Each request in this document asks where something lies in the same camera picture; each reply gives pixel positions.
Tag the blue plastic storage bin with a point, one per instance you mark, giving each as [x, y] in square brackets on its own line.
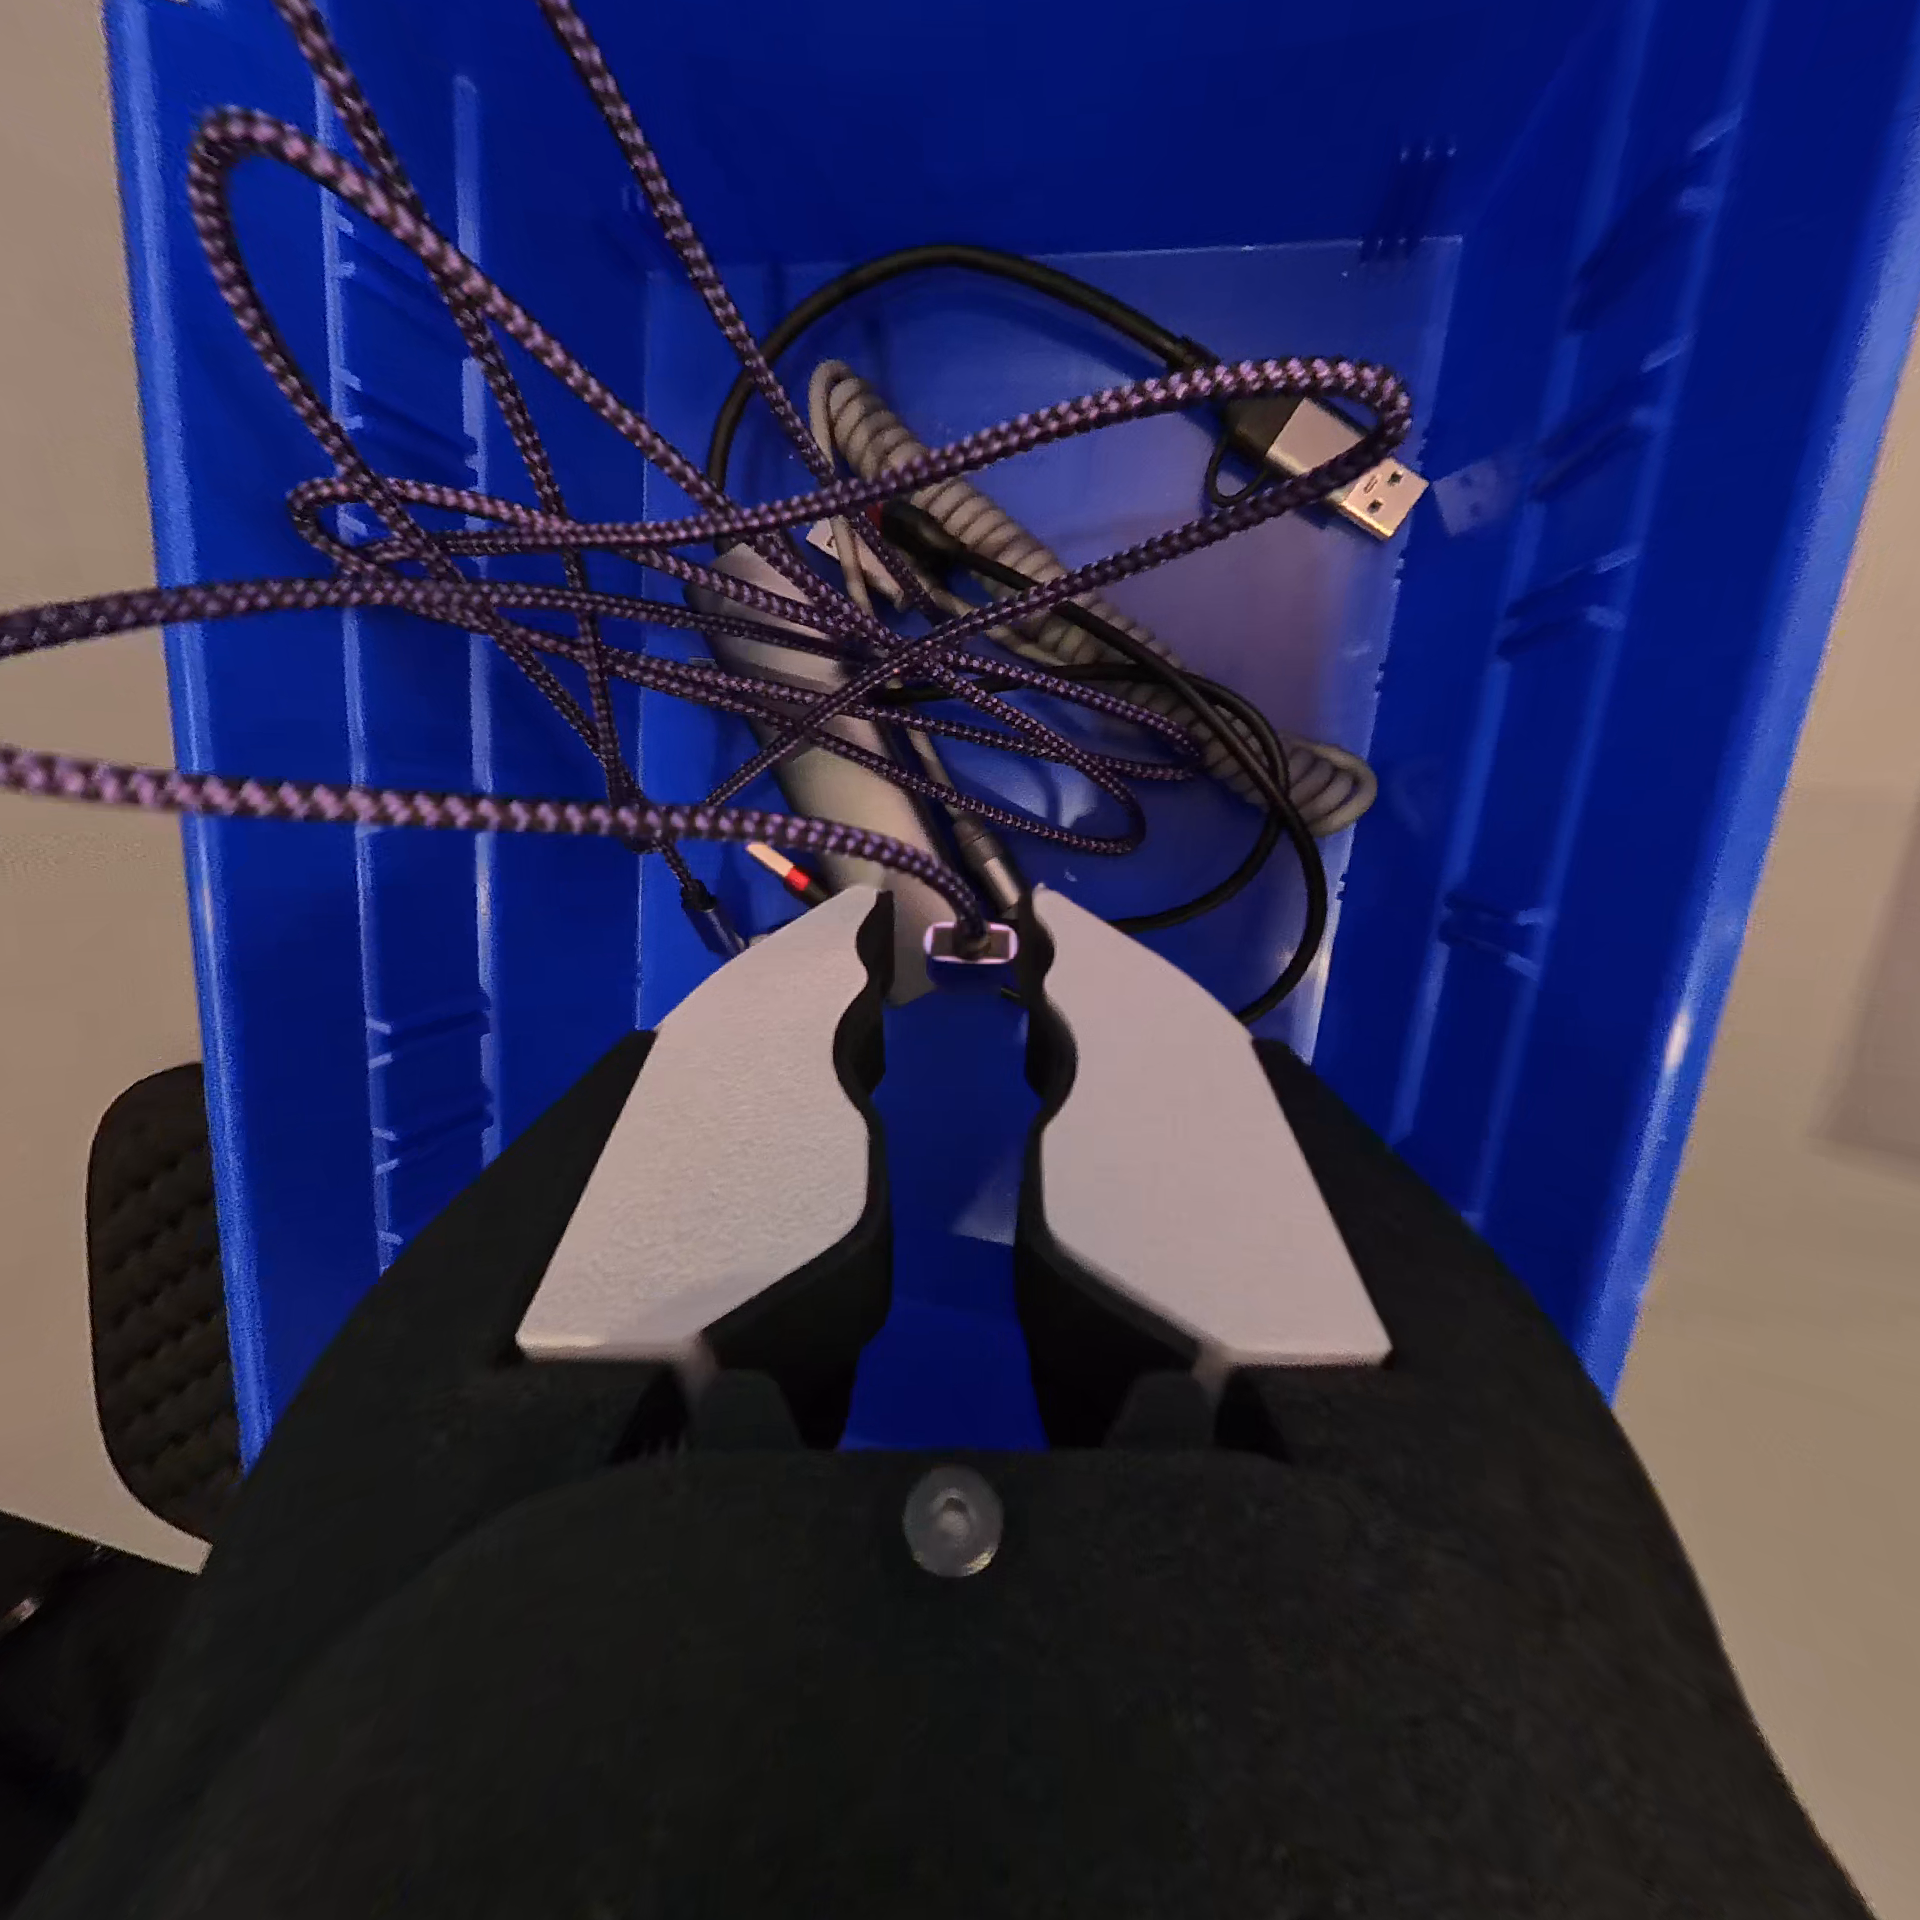
[1575, 750]

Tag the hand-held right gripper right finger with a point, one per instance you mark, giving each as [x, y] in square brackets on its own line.
[1201, 1172]

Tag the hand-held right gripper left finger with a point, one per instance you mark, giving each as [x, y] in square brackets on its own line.
[705, 1156]

